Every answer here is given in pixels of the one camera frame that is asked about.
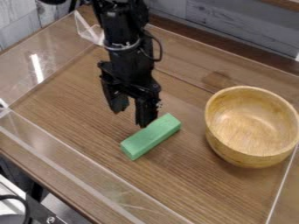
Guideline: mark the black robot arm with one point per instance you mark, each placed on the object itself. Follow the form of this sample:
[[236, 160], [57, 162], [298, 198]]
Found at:
[[124, 19]]

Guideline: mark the clear acrylic tray wall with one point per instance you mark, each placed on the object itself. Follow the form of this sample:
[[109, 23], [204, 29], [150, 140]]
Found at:
[[61, 134]]

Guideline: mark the green rectangular block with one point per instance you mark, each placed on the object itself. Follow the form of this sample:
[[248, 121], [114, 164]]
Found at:
[[138, 144]]

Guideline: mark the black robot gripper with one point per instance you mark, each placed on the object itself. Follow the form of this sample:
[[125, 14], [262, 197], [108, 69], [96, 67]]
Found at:
[[128, 78]]

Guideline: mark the brown wooden bowl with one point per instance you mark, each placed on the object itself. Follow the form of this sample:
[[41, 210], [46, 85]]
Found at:
[[252, 126]]

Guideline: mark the clear acrylic corner bracket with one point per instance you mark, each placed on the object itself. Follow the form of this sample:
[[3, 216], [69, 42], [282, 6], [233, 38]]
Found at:
[[89, 32]]

